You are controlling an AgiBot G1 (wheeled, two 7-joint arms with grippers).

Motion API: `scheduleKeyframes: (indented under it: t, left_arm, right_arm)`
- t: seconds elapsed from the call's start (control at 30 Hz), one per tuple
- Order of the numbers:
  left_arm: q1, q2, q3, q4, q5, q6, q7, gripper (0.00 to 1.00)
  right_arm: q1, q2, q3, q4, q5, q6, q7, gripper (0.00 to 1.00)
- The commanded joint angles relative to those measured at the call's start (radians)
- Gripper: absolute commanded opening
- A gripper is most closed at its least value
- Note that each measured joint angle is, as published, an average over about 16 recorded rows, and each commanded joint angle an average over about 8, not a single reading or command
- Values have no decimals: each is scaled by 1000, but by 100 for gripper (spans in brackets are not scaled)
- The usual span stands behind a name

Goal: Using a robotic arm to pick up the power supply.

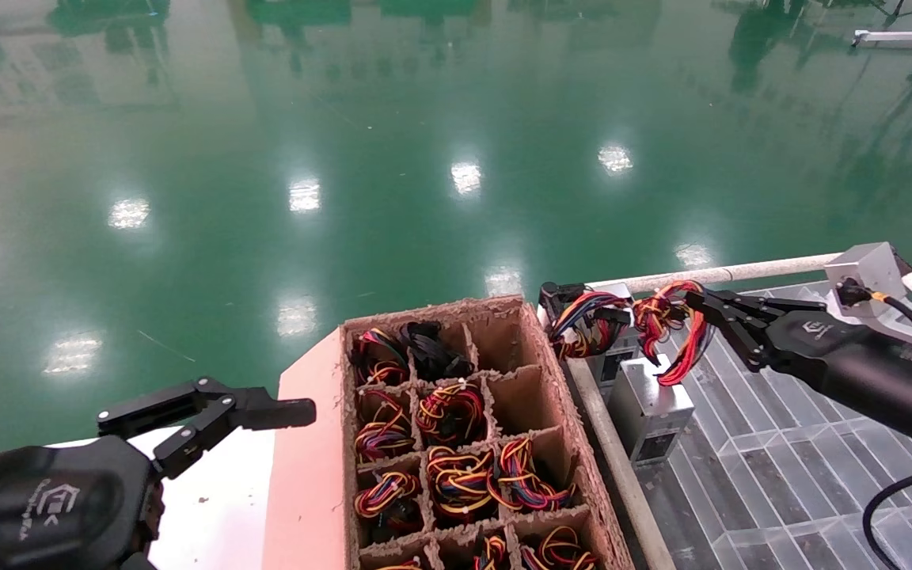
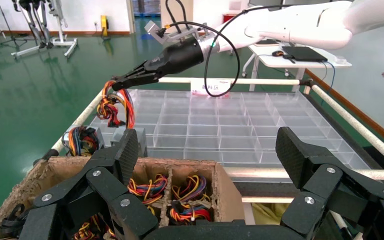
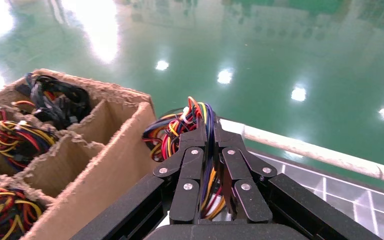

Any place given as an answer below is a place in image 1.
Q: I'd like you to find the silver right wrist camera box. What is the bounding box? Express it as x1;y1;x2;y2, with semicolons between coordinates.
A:
824;242;912;351

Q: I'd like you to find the long white frame pipe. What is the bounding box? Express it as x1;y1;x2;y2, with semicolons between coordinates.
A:
587;253;842;295

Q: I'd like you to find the clear plastic divider tray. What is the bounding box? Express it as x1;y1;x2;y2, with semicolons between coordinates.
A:
626;275;912;570

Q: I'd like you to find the brown cardboard divider box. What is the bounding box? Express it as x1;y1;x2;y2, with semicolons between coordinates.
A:
341;294;635;570

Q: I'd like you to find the power supply with black cables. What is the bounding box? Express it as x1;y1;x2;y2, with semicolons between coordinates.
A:
399;319;474;382

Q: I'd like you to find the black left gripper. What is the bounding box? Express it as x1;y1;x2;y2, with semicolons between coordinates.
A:
0;377;227;570

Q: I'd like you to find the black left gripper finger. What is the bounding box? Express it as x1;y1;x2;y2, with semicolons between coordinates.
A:
153;386;318;481

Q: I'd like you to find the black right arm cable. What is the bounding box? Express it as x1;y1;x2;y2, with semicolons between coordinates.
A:
836;234;912;570

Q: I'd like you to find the white metal base frame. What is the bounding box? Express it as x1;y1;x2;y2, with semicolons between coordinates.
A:
852;28;912;51

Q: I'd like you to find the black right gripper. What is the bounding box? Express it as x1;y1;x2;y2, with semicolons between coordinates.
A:
684;289;912;458

